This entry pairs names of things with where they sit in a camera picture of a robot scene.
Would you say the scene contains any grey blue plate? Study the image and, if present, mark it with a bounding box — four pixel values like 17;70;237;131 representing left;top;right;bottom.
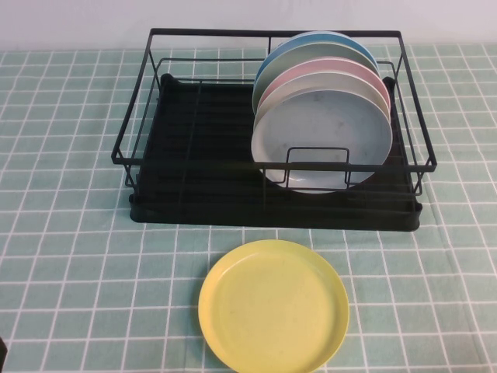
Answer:
250;88;394;195

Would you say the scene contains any yellow plate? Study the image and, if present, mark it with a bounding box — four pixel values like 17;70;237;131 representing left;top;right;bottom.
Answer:
197;239;350;373

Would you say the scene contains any cream white plate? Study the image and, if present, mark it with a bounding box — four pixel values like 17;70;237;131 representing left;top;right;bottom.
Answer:
255;71;391;122

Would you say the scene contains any pale green plate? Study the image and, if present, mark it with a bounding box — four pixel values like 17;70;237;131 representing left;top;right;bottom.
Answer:
252;42;381;117

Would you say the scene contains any pink plate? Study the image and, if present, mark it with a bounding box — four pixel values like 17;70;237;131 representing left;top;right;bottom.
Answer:
255;57;391;108

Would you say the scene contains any green checked tablecloth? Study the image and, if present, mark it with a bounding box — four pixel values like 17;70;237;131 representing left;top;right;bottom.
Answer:
0;41;497;373

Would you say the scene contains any black plastic drain tray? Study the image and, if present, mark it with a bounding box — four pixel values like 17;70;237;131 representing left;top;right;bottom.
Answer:
129;72;423;233

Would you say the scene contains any black wire dish rack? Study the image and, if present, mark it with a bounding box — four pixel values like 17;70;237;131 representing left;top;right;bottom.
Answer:
111;27;438;197

